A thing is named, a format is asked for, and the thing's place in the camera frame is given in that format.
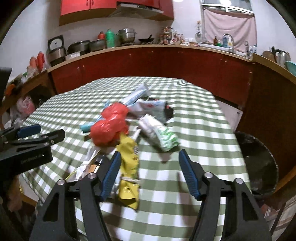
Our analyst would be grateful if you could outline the amber bottle black cap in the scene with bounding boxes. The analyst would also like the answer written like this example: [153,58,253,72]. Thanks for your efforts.
[88,155,103,173]

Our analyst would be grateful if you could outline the teal plastic basket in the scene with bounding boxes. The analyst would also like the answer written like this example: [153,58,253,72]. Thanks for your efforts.
[285,61,296,76]

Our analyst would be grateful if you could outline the black wok pan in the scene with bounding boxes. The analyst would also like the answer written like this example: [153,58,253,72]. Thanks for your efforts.
[139,34,154,44]

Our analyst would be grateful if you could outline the white blue-lettered tube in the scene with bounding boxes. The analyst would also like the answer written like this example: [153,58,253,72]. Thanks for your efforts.
[120,83,151,106]

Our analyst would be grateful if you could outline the orange bottle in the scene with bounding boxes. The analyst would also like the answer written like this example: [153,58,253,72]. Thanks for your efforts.
[37,51,45,72]

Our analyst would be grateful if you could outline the kitchen faucet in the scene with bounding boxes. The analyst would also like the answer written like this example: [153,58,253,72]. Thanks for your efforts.
[222,34,234,53]

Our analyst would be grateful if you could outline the dark cooking pot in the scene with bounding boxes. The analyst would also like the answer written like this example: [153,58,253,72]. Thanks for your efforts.
[88,39,106,52]

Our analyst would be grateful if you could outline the red tube black cap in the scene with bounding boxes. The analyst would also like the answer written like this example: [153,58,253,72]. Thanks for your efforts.
[165,105,174,120]

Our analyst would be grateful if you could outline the yellow snack wrapper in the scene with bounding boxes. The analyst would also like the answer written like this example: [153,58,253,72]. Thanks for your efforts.
[116,133,140,210]

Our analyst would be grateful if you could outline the red lower kitchen cabinets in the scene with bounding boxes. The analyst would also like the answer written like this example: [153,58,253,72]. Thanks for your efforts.
[49,45,295,178]

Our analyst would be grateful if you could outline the red thermos jug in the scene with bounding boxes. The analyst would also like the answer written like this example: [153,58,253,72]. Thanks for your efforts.
[97,31,105,40]

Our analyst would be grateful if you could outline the steel electric kettle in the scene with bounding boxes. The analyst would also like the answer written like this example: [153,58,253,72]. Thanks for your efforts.
[271,46,291,68]

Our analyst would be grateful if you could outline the red upper cabinets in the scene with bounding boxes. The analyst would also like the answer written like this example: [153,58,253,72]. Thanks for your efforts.
[59,0,174,26]

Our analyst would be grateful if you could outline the range hood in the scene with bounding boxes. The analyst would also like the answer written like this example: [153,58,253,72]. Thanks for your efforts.
[108,3,164,19]

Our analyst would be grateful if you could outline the open rice cooker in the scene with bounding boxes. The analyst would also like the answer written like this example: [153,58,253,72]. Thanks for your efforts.
[47,35,66,67]

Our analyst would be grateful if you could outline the black trash bin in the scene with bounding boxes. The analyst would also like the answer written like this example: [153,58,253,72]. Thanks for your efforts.
[234,132,278,199]

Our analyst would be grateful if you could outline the pink window curtain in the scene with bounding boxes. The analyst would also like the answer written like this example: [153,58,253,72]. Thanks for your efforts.
[203,9,257,52]

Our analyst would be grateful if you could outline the teal capped tube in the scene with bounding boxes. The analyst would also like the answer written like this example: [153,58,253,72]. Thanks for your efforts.
[80,100,110,133]

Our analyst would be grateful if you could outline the green thermos jug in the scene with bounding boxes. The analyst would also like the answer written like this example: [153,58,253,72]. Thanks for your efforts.
[105,29,115,48]

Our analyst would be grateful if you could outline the grey lidded pot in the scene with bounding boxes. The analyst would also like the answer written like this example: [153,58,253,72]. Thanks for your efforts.
[67,40,90,55]

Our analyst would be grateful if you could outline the white green package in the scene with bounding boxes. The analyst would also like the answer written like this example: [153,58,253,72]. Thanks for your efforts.
[137,114,180,152]

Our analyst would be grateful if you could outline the green checkered tablecloth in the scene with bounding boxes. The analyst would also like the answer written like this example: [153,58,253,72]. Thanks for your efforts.
[23,77,249,240]

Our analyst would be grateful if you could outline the red plastic bag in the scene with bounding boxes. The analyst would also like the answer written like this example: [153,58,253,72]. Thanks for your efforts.
[89,102,129,147]

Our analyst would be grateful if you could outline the steel stock pot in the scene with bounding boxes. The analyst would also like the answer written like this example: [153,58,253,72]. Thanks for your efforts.
[118,28,137,44]

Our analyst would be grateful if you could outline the pink plastic bag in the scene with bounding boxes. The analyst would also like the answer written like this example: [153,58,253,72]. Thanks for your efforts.
[16,96,36,118]

